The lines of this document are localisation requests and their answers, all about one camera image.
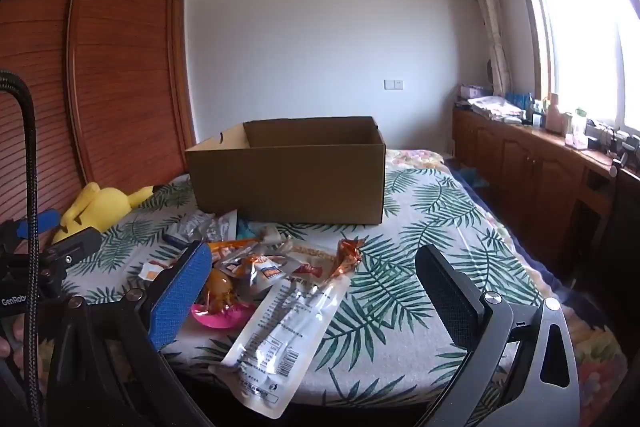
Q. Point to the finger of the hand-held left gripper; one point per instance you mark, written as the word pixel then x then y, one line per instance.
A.
pixel 50 218
pixel 75 247

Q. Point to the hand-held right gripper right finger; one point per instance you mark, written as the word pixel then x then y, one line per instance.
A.
pixel 445 302

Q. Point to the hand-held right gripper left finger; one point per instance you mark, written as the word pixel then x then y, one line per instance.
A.
pixel 180 297

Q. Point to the small white snack packet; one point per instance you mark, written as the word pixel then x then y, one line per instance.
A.
pixel 152 269

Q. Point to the orange translucent snack packet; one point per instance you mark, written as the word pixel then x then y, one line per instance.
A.
pixel 220 292

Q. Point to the pink plastic toy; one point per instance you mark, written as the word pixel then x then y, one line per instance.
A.
pixel 225 319

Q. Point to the small dark blue packet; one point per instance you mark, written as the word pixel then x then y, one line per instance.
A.
pixel 175 241

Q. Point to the orange striped snack packet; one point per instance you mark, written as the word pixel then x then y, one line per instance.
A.
pixel 230 248

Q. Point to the silver red snack packet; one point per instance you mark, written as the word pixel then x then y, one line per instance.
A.
pixel 197 224

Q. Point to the silver packet blue orange label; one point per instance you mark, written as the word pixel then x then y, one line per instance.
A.
pixel 267 272

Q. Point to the teal snack packet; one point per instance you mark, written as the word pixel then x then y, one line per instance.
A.
pixel 247 229

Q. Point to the orange foil snack wrapper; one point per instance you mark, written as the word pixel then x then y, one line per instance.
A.
pixel 349 257

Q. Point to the beige snack piece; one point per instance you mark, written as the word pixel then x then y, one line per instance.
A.
pixel 272 237

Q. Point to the long clear snack packet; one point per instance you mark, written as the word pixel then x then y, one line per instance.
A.
pixel 280 347

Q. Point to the brown crumb snack packet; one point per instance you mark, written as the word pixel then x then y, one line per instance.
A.
pixel 315 257

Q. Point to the brown cardboard box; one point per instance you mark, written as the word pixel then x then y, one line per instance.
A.
pixel 290 187

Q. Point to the person's left hand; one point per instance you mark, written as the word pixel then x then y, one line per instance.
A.
pixel 14 342

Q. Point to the yellow plush toy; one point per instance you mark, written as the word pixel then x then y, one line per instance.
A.
pixel 100 207

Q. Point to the teal cloth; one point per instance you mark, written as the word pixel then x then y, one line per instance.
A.
pixel 471 177

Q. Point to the floral blanket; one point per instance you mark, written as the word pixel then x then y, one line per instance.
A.
pixel 420 157

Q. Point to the long wooden cabinet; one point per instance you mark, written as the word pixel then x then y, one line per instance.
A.
pixel 525 177

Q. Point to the brown wooden wardrobe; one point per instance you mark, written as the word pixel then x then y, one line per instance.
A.
pixel 125 57

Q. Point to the black chair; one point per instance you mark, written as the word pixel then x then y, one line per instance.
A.
pixel 622 232

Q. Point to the folded patterned cloth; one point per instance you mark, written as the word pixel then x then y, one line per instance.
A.
pixel 492 108

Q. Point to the pink box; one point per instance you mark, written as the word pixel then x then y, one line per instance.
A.
pixel 471 91

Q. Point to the white clear container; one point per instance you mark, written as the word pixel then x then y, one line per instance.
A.
pixel 576 132

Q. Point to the blue packets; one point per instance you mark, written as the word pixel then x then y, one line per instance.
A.
pixel 519 100

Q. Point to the pink bottle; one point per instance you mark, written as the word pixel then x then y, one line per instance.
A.
pixel 554 114

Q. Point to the small black tripod device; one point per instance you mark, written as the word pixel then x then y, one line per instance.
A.
pixel 627 147

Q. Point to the patterned beige curtain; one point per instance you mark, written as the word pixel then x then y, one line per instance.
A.
pixel 487 7

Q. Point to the wooden framed window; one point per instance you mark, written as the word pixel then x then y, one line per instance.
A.
pixel 575 32

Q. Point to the white wall switch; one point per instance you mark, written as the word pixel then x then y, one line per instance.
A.
pixel 394 84

